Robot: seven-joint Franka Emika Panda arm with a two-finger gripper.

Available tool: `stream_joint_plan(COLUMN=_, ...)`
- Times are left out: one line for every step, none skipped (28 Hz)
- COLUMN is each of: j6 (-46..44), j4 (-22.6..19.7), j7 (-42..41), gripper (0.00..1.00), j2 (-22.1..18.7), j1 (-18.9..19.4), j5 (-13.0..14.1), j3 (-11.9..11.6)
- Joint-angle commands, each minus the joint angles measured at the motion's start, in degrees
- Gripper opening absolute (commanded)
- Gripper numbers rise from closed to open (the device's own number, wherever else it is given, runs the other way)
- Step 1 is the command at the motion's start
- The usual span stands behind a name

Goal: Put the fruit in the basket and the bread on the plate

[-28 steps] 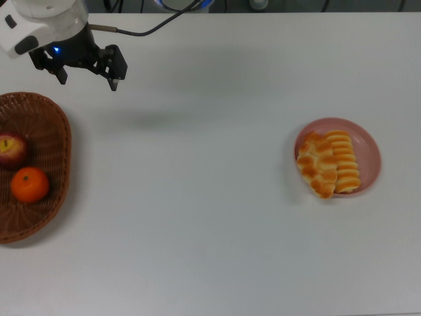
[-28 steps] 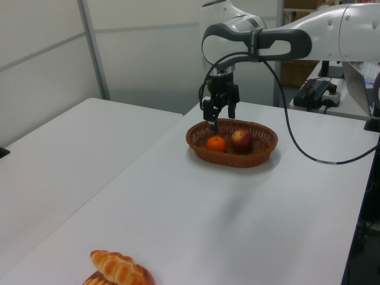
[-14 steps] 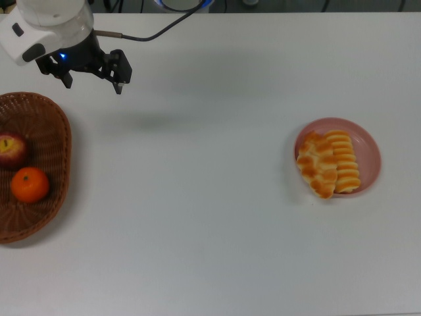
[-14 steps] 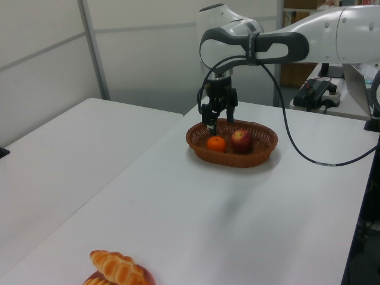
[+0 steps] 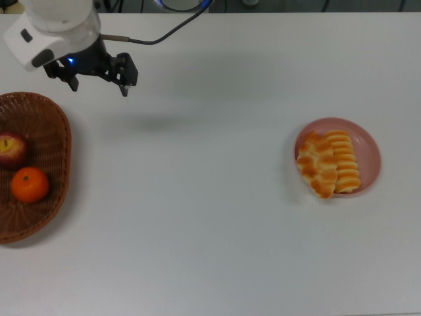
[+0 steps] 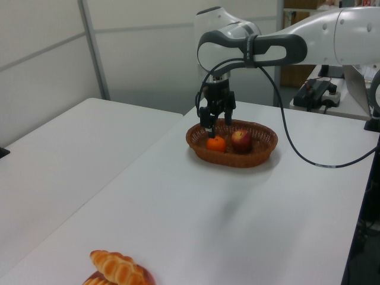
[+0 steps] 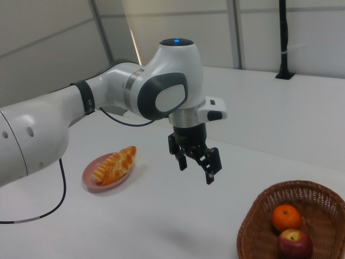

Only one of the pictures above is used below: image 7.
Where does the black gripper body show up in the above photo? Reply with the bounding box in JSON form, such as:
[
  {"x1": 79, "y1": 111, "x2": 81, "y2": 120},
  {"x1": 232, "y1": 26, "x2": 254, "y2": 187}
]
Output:
[{"x1": 172, "y1": 122, "x2": 208, "y2": 158}]

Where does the braided golden toy bread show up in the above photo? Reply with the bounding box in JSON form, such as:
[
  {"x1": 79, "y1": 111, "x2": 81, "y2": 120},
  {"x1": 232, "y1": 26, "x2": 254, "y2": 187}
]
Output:
[{"x1": 102, "y1": 146, "x2": 137, "y2": 186}]

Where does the striped toy bread roll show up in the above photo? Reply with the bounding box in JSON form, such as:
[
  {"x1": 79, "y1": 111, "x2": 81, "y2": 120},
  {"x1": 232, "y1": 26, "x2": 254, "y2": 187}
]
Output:
[{"x1": 91, "y1": 153, "x2": 119, "y2": 184}]

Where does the orange toy mandarin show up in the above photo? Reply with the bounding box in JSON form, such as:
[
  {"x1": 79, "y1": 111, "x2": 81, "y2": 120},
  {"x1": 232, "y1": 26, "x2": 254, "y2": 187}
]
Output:
[{"x1": 272, "y1": 204, "x2": 302, "y2": 232}]

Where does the red toy apple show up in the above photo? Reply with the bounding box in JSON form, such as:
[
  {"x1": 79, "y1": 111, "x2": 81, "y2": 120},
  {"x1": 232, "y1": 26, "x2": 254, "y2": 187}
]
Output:
[{"x1": 277, "y1": 228, "x2": 314, "y2": 259}]

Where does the pink plate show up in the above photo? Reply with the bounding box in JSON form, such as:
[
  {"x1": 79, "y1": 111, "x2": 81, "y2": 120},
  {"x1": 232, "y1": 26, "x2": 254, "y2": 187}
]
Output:
[{"x1": 82, "y1": 152, "x2": 134, "y2": 194}]

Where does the brown woven basket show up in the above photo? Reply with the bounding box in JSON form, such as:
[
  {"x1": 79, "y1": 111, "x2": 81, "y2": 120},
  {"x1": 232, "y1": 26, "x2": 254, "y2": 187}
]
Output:
[{"x1": 237, "y1": 180, "x2": 345, "y2": 259}]

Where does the black pole with base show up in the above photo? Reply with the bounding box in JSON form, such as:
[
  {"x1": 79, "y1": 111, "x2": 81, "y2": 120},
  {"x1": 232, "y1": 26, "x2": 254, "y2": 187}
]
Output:
[{"x1": 274, "y1": 0, "x2": 295, "y2": 80}]

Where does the grey partition post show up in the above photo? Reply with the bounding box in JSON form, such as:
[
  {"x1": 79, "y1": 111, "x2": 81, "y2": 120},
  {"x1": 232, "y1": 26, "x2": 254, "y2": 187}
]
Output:
[
  {"x1": 89, "y1": 0, "x2": 115, "y2": 65},
  {"x1": 231, "y1": 0, "x2": 246, "y2": 70}
]

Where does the black hanging robot cable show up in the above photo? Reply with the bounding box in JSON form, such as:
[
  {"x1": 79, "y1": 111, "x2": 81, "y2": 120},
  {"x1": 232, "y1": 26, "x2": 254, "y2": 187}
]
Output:
[{"x1": 0, "y1": 107, "x2": 156, "y2": 224}]

